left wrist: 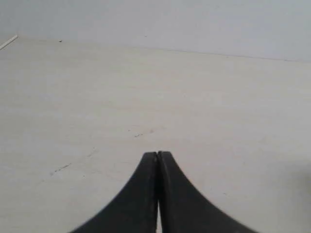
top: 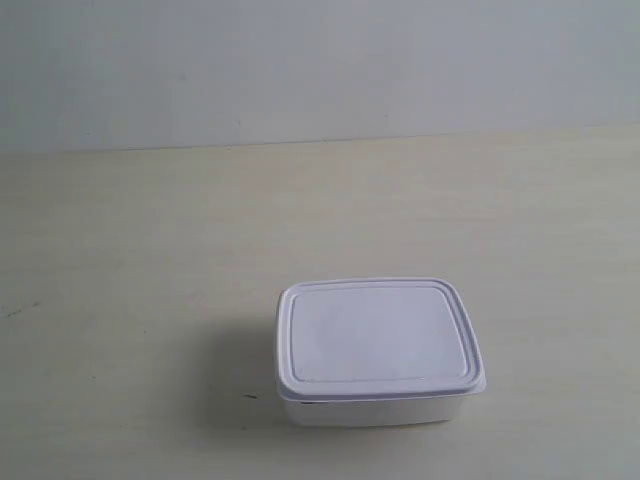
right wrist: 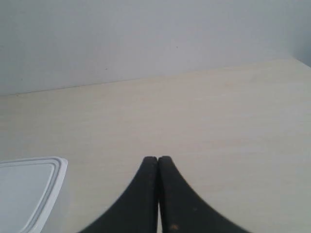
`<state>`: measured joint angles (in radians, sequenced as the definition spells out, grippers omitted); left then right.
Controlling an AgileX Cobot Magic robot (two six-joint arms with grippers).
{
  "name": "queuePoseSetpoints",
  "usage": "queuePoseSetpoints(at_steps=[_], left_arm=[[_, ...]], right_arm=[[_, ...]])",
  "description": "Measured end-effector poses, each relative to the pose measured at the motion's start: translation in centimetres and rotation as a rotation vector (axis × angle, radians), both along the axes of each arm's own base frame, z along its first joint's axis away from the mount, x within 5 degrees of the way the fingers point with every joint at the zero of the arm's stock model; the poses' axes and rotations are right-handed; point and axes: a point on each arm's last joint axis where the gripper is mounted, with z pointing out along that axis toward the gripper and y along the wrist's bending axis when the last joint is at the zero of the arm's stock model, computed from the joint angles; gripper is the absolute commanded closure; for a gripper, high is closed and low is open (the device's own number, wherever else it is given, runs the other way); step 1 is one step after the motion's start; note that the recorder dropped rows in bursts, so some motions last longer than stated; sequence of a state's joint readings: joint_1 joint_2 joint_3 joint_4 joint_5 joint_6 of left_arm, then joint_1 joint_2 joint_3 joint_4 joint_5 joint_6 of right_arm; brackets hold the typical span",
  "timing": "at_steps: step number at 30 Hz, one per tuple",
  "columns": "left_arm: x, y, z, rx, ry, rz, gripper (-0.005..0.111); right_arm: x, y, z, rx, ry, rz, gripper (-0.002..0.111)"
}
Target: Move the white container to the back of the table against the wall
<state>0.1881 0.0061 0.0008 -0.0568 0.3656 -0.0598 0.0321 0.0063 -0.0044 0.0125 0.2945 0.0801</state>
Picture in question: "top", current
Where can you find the white lidded plastic container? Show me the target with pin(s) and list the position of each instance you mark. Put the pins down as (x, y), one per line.
(373, 352)

